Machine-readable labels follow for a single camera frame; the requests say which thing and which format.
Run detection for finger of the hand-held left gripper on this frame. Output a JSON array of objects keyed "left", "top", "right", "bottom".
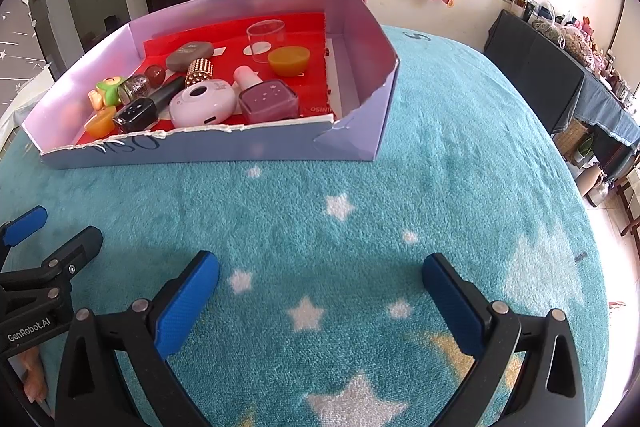
[
  {"left": 0, "top": 206, "right": 49, "bottom": 253},
  {"left": 0, "top": 225, "right": 105, "bottom": 295}
]

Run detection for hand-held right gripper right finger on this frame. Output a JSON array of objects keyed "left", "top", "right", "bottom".
[{"left": 421, "top": 253, "right": 586, "bottom": 427}]

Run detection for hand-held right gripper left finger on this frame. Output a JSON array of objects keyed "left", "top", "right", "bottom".
[{"left": 55, "top": 250, "right": 222, "bottom": 427}]

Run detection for orange jelly cup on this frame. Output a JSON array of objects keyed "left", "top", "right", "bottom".
[
  {"left": 83, "top": 107, "right": 117, "bottom": 139},
  {"left": 267, "top": 47, "right": 310, "bottom": 78}
]

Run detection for black nail polish bottle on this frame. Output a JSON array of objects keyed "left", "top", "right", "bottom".
[{"left": 112, "top": 77, "right": 187, "bottom": 134}]

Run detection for green-hooded bear toy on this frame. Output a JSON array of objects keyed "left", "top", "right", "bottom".
[{"left": 88, "top": 76, "right": 127, "bottom": 110}]

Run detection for glitter nail polish bottle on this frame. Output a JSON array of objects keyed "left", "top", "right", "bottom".
[{"left": 118, "top": 64, "right": 166, "bottom": 104}]

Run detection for white pink round device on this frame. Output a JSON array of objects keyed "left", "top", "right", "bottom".
[{"left": 168, "top": 78, "right": 236, "bottom": 127}]

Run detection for gold studded cylinder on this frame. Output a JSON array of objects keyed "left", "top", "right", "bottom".
[{"left": 184, "top": 58, "right": 215, "bottom": 88}]

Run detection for pink nail polish bottle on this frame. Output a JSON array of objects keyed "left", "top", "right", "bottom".
[{"left": 233, "top": 65, "right": 300, "bottom": 124}]

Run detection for purple cardboard box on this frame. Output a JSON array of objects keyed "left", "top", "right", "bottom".
[{"left": 22, "top": 0, "right": 402, "bottom": 170}]

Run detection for clear plastic cup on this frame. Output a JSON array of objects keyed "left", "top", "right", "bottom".
[{"left": 246, "top": 20, "right": 286, "bottom": 64}]

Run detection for person's left hand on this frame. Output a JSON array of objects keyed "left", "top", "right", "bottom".
[{"left": 19, "top": 349, "right": 49, "bottom": 404}]

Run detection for teal moon star blanket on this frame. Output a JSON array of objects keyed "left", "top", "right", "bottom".
[{"left": 0, "top": 24, "right": 617, "bottom": 427}]

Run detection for woven basket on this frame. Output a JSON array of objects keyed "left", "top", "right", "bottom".
[{"left": 556, "top": 119, "right": 593, "bottom": 160}]

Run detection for table with blue cloth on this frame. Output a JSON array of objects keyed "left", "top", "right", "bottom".
[{"left": 483, "top": 9, "right": 640, "bottom": 168}]

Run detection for red paper box lining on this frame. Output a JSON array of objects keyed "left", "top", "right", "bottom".
[{"left": 75, "top": 10, "right": 347, "bottom": 142}]

